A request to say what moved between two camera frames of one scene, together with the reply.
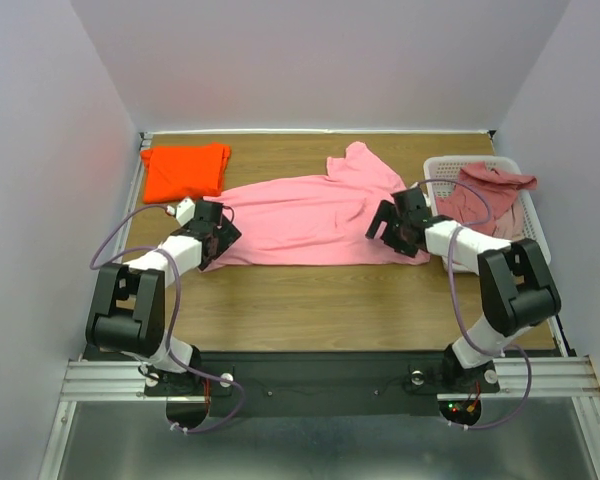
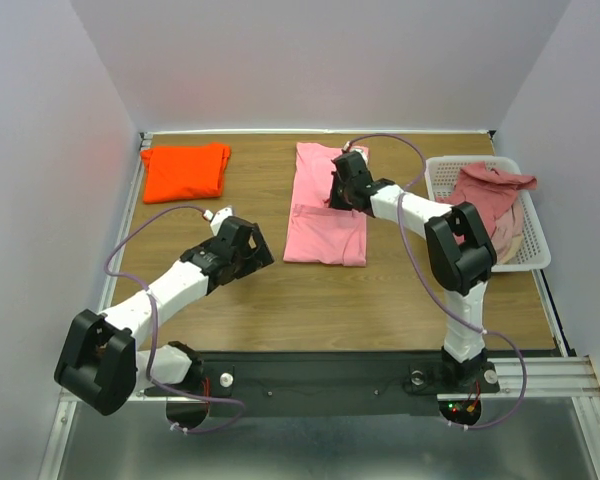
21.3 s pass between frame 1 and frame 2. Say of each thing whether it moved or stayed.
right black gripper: moved
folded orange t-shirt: stayed
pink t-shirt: moved
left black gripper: moved
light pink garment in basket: stayed
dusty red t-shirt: stayed
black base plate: stayed
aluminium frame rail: stayed
